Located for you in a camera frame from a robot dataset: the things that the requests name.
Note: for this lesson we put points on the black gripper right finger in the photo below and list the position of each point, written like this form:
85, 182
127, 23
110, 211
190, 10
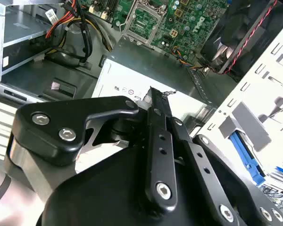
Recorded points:
202, 164

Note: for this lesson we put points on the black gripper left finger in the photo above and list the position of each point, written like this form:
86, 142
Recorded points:
61, 113

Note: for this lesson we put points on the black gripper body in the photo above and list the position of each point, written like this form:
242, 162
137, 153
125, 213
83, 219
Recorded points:
103, 193

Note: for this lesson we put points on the hard disk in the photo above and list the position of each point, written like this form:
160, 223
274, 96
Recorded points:
247, 160

